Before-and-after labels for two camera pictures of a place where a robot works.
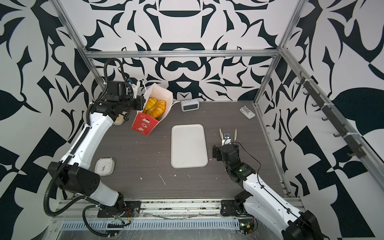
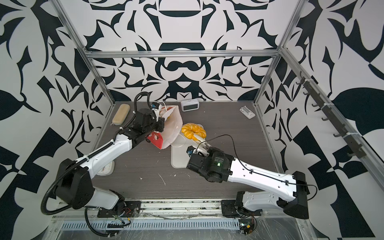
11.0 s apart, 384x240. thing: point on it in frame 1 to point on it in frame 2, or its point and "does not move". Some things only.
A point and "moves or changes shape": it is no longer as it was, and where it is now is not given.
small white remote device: [247, 112] does not move
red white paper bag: [158, 104] to [173, 125]
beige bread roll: [119, 120] does not move
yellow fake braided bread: [153, 107] moves or changes shape
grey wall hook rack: [355, 148] does not move
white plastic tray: [188, 146] does not move
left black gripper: [141, 100] to [160, 121]
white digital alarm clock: [189, 105] does not move
